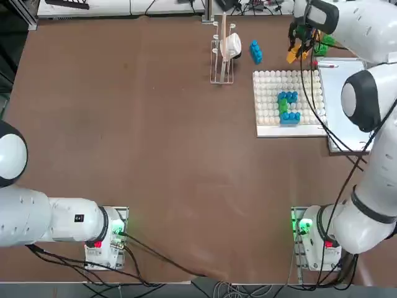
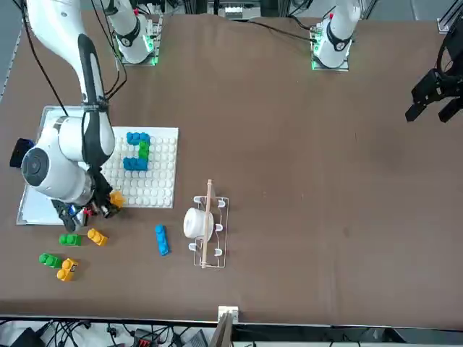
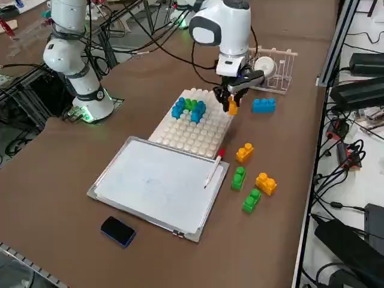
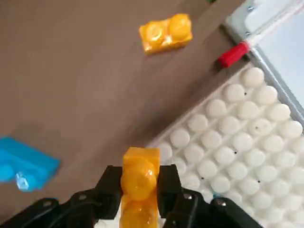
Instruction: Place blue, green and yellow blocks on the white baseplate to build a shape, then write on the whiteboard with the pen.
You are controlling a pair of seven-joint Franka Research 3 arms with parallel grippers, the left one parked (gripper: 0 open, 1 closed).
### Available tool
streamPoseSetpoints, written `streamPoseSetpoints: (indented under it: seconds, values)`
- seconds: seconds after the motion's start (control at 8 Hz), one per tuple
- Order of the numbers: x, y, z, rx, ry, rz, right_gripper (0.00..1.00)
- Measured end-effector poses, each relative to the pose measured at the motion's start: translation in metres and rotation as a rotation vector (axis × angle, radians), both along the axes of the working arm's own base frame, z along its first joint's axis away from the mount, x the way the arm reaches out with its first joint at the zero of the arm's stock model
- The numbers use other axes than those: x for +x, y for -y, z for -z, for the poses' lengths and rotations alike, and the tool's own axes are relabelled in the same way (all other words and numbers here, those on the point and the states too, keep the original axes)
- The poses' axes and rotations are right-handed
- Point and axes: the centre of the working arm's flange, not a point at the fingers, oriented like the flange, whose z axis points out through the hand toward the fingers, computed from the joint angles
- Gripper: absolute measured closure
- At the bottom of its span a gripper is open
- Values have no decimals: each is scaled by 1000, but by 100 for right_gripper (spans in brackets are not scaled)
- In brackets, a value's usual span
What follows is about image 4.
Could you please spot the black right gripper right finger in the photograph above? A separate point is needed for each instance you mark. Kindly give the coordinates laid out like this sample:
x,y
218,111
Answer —
x,y
204,211

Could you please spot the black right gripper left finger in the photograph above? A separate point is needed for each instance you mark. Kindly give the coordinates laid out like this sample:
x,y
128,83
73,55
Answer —
x,y
71,209

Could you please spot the blue three-stud block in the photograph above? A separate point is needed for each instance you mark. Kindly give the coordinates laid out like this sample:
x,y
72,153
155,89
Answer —
x,y
26,161

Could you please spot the yellow two-stud block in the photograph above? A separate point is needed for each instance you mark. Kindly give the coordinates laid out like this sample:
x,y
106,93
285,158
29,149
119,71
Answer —
x,y
166,34
140,175

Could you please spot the white studded baseplate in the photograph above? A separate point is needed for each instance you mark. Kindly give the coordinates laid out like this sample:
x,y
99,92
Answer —
x,y
242,147

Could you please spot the white pen with red cap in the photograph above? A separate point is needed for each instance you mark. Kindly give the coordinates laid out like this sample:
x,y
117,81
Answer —
x,y
232,55

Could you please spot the white whiteboard with grey frame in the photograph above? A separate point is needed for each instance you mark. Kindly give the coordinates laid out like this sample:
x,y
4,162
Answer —
x,y
285,47

